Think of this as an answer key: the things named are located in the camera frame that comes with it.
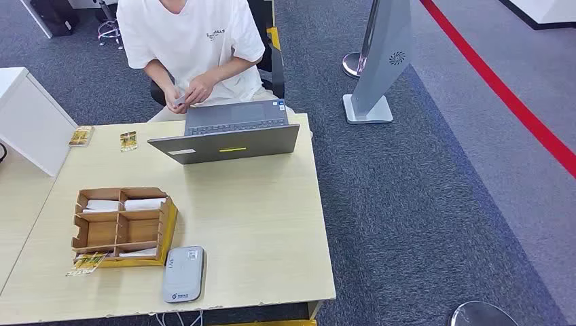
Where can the person's left hand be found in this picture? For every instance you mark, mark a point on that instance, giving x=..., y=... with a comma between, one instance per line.
x=200, y=88

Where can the black bag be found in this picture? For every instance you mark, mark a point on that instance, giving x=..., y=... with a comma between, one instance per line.
x=54, y=15

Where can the person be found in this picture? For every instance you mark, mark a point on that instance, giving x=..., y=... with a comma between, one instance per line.
x=193, y=40

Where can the white desk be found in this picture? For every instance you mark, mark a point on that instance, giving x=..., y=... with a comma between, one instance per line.
x=38, y=22

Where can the chrome stanchion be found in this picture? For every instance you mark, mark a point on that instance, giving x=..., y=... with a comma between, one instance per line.
x=353, y=63
x=481, y=315

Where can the black office chair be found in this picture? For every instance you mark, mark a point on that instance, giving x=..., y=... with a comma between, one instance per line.
x=276, y=67

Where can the white card stack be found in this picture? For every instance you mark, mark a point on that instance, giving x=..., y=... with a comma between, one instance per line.
x=101, y=206
x=145, y=204

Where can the grey laptop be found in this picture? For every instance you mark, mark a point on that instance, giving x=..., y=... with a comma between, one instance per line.
x=225, y=144

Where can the chrome stool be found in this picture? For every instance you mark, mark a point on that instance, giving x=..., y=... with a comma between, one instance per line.
x=108, y=29

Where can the white ID card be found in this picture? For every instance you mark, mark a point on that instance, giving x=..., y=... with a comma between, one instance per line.
x=180, y=100

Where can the person's right forearm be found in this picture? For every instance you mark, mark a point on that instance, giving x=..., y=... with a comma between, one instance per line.
x=158, y=74

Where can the person's right hand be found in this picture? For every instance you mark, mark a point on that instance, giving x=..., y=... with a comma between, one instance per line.
x=172, y=100

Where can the person's left forearm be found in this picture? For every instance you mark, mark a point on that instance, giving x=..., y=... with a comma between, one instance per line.
x=234, y=68

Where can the wooden organizer box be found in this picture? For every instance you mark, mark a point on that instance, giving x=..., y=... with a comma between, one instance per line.
x=135, y=229

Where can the thin white card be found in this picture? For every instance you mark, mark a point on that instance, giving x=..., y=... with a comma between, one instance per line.
x=139, y=253

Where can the grey floor sign stand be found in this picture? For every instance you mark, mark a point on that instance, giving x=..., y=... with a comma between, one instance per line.
x=382, y=54

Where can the white platform black edge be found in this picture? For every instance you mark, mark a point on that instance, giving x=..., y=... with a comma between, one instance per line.
x=549, y=9

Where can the white cabinet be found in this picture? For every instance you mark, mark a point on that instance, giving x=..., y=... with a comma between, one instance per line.
x=27, y=117

